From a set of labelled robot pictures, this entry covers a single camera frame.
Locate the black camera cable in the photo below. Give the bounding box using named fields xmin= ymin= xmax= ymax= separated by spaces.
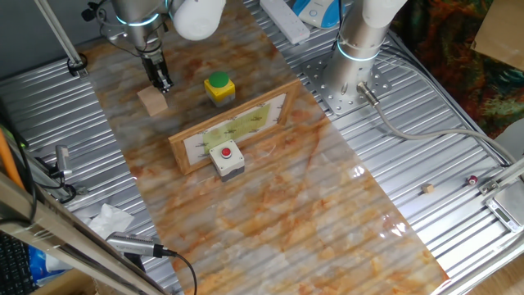
xmin=163 ymin=249 xmax=198 ymax=295

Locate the blue tissue pack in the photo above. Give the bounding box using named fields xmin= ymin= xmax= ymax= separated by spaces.
xmin=28 ymin=245 xmax=75 ymax=286

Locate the white power strip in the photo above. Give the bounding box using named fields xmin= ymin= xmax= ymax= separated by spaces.
xmin=260 ymin=0 xmax=311 ymax=45

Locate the wooden picture frame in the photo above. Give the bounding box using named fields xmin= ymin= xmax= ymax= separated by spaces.
xmin=167 ymin=78 xmax=303 ymax=176

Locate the thick grey cable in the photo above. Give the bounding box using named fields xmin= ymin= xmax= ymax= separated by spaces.
xmin=356 ymin=80 xmax=517 ymax=165

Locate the white crumpled tissue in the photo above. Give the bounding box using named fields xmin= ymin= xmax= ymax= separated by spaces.
xmin=75 ymin=203 xmax=135 ymax=241

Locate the large aluminium beam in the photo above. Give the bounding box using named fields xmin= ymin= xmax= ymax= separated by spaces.
xmin=0 ymin=171 xmax=165 ymax=295

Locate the aluminium pole stand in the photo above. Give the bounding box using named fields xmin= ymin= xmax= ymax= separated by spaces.
xmin=33 ymin=0 xmax=89 ymax=79

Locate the small silver camera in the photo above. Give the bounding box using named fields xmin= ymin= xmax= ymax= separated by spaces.
xmin=55 ymin=144 xmax=74 ymax=178

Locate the blue white device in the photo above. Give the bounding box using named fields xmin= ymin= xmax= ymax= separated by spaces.
xmin=292 ymin=0 xmax=347 ymax=30

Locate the colourful patterned cloth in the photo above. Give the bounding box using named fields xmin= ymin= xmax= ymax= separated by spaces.
xmin=391 ymin=0 xmax=524 ymax=140

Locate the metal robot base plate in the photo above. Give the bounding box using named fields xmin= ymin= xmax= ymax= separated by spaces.
xmin=300 ymin=52 xmax=393 ymax=116

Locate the grey box red button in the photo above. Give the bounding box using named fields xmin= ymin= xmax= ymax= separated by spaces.
xmin=208 ymin=138 xmax=246 ymax=183

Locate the yellow box green button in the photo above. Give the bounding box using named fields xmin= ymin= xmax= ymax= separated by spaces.
xmin=203 ymin=70 xmax=237 ymax=108

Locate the silver cylindrical camera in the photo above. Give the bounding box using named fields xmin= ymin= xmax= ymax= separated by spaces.
xmin=105 ymin=231 xmax=167 ymax=259

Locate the black keyboard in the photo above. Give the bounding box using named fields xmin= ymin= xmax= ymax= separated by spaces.
xmin=0 ymin=231 xmax=38 ymax=295

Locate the brown cardboard sheet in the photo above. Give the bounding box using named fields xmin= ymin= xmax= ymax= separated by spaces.
xmin=470 ymin=0 xmax=524 ymax=73

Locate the black braided cable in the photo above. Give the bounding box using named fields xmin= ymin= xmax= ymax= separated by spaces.
xmin=336 ymin=0 xmax=345 ymax=46

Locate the orange rod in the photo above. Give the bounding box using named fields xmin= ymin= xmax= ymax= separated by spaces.
xmin=0 ymin=129 xmax=24 ymax=189

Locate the marble pattern mat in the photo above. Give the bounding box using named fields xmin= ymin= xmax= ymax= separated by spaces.
xmin=79 ymin=0 xmax=450 ymax=295

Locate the large light wooden cube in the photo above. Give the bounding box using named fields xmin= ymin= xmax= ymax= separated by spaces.
xmin=136 ymin=84 xmax=169 ymax=117

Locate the digital scale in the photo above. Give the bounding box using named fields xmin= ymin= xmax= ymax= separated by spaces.
xmin=485 ymin=179 xmax=524 ymax=234

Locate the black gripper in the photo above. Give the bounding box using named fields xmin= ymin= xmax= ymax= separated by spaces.
xmin=140 ymin=48 xmax=172 ymax=94

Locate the grey round object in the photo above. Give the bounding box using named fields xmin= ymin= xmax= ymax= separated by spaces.
xmin=493 ymin=118 xmax=524 ymax=165

